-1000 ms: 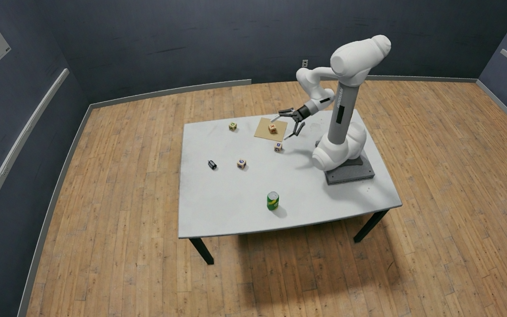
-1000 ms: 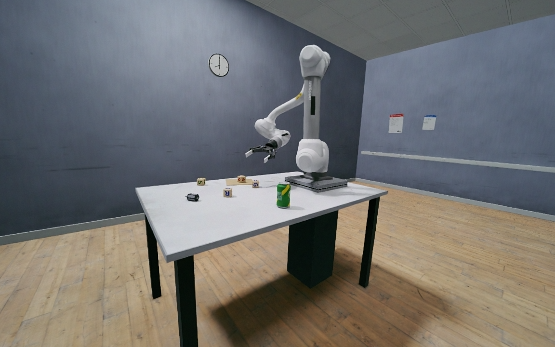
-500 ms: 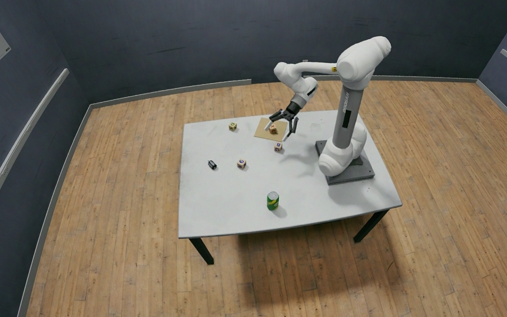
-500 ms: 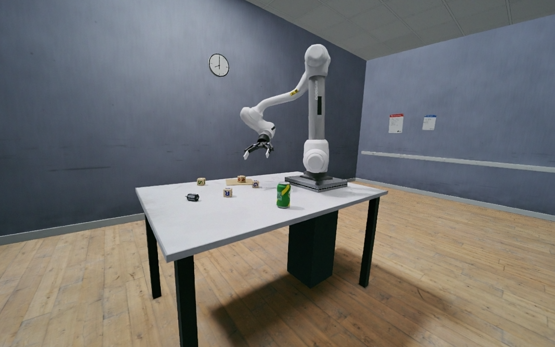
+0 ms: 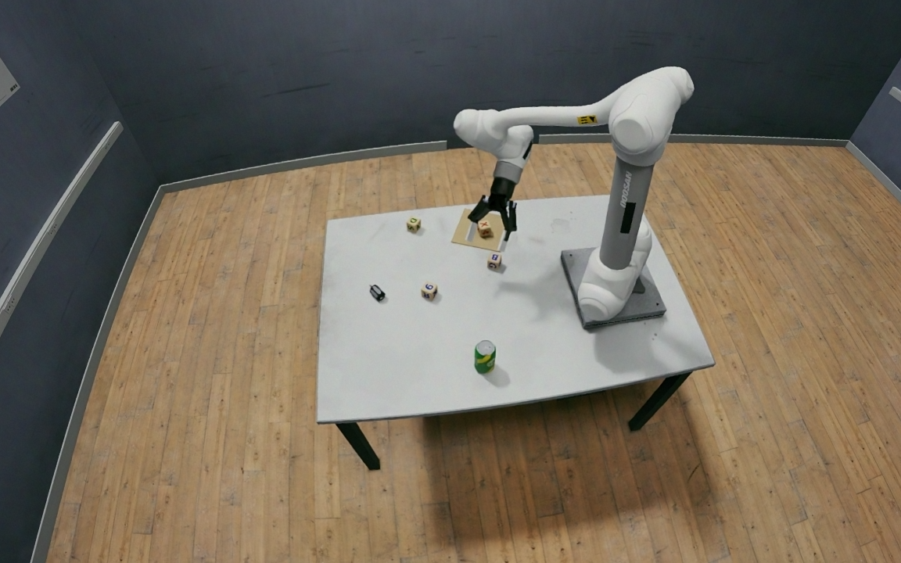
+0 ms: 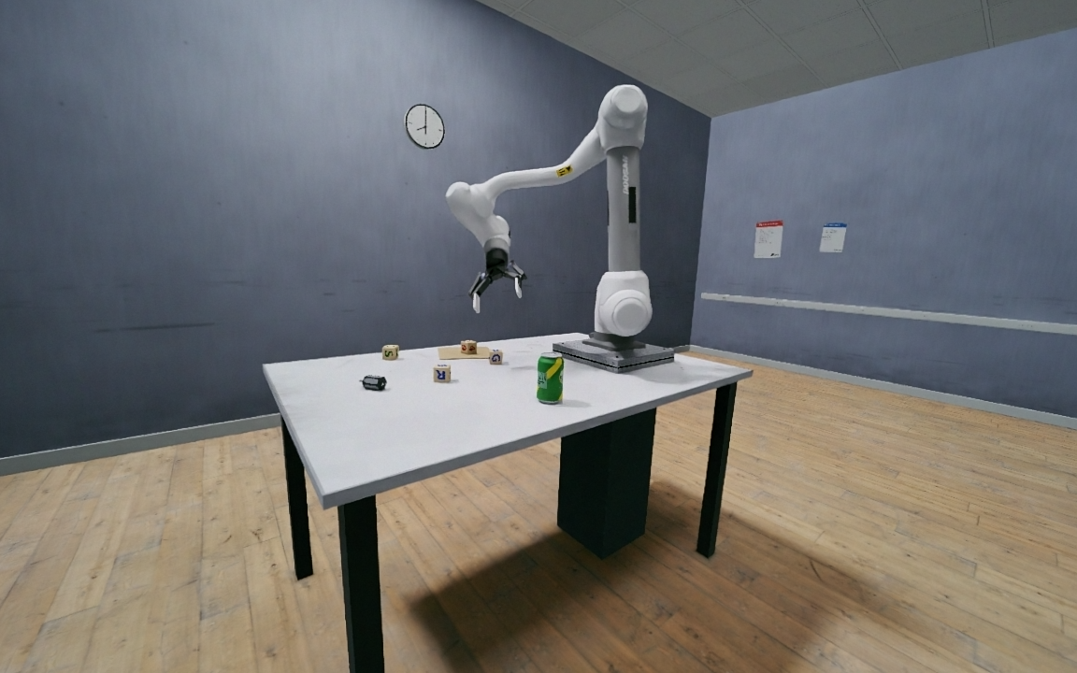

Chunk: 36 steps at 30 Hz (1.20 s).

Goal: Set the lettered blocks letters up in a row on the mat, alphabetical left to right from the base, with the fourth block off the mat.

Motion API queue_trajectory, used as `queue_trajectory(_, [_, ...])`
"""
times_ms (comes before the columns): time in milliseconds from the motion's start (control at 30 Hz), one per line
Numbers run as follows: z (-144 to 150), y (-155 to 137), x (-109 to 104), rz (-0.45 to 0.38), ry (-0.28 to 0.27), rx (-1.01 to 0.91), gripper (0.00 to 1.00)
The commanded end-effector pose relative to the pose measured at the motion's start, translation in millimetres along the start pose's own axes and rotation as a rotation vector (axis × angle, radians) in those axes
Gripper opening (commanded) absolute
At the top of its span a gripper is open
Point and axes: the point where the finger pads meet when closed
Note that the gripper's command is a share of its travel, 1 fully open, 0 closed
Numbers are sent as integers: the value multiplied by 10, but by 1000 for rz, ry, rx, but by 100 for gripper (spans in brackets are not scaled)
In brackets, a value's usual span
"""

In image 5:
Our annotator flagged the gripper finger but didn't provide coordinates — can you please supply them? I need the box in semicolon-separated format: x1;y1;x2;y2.
496;200;517;252
465;195;494;242

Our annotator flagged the tan flat mat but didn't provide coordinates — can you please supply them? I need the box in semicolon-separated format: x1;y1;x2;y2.
451;208;504;253

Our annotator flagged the green and yellow drink can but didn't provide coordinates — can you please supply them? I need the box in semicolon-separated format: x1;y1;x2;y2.
474;339;497;374

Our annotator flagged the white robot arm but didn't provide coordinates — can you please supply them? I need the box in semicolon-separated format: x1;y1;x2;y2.
454;66;694;321

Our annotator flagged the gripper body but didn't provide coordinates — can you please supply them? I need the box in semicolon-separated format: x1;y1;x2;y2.
488;178;515;213

